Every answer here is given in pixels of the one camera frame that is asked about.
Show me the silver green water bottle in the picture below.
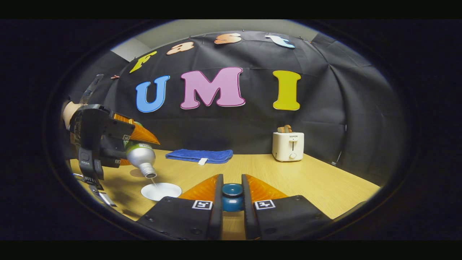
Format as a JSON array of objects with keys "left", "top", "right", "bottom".
[{"left": 123, "top": 121, "right": 157, "bottom": 179}]

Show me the black backdrop cloth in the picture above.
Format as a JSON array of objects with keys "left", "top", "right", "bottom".
[{"left": 67, "top": 30, "right": 405, "bottom": 186}]

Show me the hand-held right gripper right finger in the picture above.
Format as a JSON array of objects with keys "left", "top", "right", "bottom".
[{"left": 241, "top": 174, "right": 332, "bottom": 241}]

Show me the teal teacup lid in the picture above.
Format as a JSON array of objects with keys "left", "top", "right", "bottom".
[{"left": 221, "top": 183, "right": 245, "bottom": 212}]

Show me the white toaster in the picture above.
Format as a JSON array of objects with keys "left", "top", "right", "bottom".
[{"left": 272, "top": 132, "right": 305, "bottom": 162}]

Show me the teal teacup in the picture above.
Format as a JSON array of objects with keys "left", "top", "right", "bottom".
[{"left": 141, "top": 182, "right": 182, "bottom": 202}]

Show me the folded blue towel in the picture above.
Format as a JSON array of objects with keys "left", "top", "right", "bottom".
[{"left": 165, "top": 149, "right": 234, "bottom": 165}]

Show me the white power cable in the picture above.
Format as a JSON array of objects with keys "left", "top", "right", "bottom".
[{"left": 336, "top": 125, "right": 348, "bottom": 166}]

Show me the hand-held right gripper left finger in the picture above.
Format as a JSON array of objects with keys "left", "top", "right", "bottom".
[{"left": 137, "top": 174, "right": 224, "bottom": 241}]

